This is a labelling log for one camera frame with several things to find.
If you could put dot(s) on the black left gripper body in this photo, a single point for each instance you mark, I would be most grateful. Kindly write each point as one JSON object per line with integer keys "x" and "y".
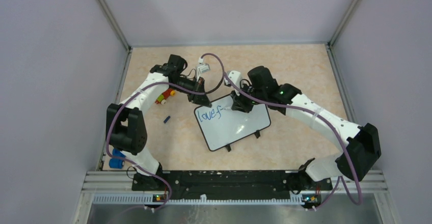
{"x": 192, "y": 84}

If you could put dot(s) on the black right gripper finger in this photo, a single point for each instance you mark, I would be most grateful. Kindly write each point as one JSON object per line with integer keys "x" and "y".
{"x": 246, "y": 108}
{"x": 236, "y": 105}

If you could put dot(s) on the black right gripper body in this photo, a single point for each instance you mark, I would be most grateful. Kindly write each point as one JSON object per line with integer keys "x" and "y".
{"x": 241, "y": 97}

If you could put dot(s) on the black framed whiteboard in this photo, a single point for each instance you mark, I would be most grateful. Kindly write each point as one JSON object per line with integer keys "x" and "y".
{"x": 221, "y": 128}

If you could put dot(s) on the blue marker cap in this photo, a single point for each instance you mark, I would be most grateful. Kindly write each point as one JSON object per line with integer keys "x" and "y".
{"x": 167, "y": 119}

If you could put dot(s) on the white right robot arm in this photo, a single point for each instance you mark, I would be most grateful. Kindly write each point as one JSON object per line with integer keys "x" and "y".
{"x": 359, "y": 146}

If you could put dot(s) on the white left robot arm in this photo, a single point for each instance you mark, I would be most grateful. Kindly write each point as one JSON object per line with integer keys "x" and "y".
{"x": 125, "y": 126}

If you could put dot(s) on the colourful toy brick car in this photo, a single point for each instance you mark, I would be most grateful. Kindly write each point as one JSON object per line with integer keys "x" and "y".
{"x": 162, "y": 98}

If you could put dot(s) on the blue toy car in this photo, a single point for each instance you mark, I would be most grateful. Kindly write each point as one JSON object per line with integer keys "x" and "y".
{"x": 118, "y": 161}

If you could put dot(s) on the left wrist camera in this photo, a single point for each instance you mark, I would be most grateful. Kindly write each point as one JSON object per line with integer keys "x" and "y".
{"x": 201, "y": 68}

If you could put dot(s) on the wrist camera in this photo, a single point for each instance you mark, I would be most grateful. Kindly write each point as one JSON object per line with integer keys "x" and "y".
{"x": 201, "y": 68}
{"x": 233, "y": 77}

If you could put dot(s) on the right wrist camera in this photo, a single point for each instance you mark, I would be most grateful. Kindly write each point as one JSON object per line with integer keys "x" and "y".
{"x": 233, "y": 77}

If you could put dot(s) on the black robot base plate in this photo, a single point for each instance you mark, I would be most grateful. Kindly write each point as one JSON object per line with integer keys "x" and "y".
{"x": 271, "y": 179}

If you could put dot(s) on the aluminium frame rails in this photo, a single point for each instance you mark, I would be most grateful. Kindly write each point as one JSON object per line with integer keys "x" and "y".
{"x": 383, "y": 199}

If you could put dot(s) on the white slotted cable duct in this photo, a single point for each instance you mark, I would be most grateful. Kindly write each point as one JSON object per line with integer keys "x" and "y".
{"x": 150, "y": 199}

